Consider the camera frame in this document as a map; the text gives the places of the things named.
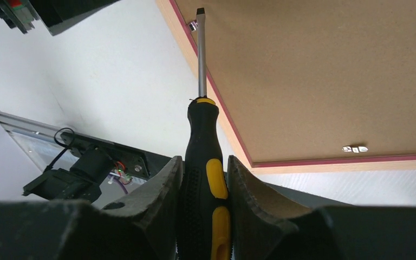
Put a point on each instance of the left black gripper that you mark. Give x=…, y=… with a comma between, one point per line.
x=56, y=15

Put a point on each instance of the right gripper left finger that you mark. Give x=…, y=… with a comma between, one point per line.
x=139, y=225

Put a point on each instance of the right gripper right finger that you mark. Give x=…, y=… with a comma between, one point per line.
x=269, y=225

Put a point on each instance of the black yellow screwdriver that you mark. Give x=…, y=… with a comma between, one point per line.
x=203, y=214

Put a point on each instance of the pink wooden photo frame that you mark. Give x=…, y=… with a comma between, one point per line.
x=309, y=86

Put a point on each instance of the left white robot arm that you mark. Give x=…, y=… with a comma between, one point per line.
x=83, y=179

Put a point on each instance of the aluminium front rail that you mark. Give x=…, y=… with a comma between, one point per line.
x=39, y=141

